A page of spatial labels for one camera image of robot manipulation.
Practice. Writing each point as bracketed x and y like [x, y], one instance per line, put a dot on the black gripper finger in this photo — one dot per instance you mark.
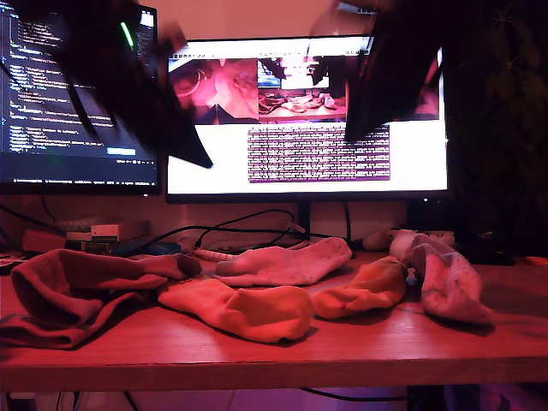
[394, 107]
[182, 115]
[368, 90]
[162, 132]

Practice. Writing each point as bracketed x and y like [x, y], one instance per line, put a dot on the white fluffy sock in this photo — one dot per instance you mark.
[454, 287]
[282, 265]

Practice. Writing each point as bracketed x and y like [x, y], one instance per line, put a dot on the monitor with bright white screen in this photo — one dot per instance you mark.
[214, 184]

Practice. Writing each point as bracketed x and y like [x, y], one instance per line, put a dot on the small white box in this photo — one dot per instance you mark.
[105, 232]

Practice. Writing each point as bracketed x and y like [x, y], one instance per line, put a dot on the blue foil packet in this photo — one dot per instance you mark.
[162, 248]

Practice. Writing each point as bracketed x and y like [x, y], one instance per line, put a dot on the dark leafy house plant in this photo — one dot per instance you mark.
[505, 64]

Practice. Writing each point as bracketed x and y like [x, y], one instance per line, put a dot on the monitor with dark code screen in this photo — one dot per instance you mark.
[43, 128]

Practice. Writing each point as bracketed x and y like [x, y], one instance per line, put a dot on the pale round object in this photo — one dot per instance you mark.
[377, 241]

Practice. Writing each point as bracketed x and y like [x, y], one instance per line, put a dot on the dark printed box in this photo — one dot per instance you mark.
[92, 249]

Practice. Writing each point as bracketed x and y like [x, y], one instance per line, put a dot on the orange sock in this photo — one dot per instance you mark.
[364, 291]
[240, 308]

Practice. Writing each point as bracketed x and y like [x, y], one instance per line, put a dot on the small orange object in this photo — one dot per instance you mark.
[537, 260]

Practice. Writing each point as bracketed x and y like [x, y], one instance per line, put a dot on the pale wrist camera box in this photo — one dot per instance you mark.
[357, 7]

